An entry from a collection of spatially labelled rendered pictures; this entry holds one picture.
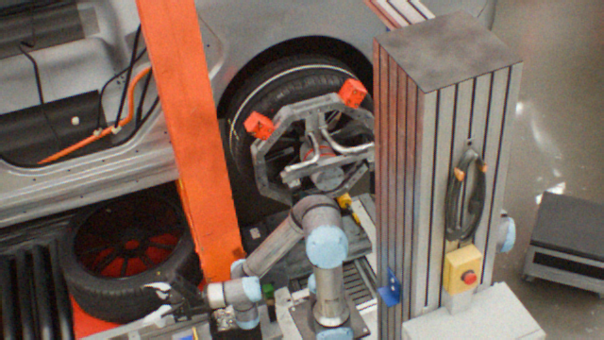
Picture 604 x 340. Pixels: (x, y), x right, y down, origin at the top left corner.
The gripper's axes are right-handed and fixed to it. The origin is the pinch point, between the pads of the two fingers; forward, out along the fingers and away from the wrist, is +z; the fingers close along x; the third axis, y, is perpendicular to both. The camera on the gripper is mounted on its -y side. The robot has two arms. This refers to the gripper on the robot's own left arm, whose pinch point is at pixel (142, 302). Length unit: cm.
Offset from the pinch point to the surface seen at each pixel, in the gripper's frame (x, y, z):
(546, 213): 97, 81, -169
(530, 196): 144, 110, -181
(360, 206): 148, 100, -88
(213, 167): 55, -6, -25
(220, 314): 49, 61, -15
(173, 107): 50, -36, -17
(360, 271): 106, 106, -80
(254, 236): 102, 69, -32
